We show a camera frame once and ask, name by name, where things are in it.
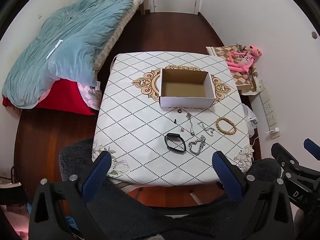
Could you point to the white wall sockets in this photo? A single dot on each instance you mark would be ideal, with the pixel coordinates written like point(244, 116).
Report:
point(270, 110)

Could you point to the white flat object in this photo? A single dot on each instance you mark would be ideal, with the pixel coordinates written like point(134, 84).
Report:
point(10, 183)

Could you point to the white strip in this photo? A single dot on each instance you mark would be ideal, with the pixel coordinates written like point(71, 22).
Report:
point(53, 49)

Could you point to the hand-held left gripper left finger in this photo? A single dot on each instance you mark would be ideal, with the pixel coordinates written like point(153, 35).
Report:
point(96, 177)

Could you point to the beige checkered mattress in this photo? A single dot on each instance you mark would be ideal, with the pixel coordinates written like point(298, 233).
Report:
point(112, 37)

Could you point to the round wall cap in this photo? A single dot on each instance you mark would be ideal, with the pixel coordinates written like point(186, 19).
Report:
point(314, 35)

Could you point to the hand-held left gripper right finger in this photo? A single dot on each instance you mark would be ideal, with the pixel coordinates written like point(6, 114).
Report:
point(227, 177)

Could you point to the white table leg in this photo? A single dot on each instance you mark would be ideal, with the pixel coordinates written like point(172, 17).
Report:
point(196, 198)

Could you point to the bed with blue duvet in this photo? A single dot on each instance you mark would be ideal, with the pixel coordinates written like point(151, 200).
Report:
point(70, 35)

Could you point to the wooden bed frame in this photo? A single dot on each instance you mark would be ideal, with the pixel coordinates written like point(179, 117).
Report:
point(142, 7)

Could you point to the white plastic bag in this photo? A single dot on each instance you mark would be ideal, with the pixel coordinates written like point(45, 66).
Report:
point(250, 120)

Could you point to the red blanket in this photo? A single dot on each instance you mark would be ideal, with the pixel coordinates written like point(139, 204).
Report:
point(62, 95)

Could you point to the pink cloth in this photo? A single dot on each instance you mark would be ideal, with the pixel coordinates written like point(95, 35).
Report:
point(12, 225)

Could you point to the pink plush toy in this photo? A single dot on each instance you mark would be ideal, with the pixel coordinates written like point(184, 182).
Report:
point(243, 61)

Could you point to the white cardboard box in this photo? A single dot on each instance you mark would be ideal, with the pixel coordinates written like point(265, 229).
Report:
point(186, 102)

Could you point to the white charger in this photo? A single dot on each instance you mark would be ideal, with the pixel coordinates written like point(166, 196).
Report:
point(275, 132)

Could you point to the pink checkered sheet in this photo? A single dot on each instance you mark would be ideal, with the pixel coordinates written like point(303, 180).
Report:
point(90, 96)

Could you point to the table with patterned cloth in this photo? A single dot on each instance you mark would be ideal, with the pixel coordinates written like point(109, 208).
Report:
point(140, 135)

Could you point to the brown checkered cushion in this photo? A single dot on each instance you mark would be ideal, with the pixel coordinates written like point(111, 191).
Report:
point(243, 78)

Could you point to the black smart band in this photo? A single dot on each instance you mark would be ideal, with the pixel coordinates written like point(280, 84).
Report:
point(171, 135)

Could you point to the white cardboard piece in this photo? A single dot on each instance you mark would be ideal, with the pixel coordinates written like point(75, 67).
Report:
point(258, 87)

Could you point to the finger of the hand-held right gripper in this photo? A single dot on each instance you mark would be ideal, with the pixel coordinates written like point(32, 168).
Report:
point(313, 148)
point(285, 158)

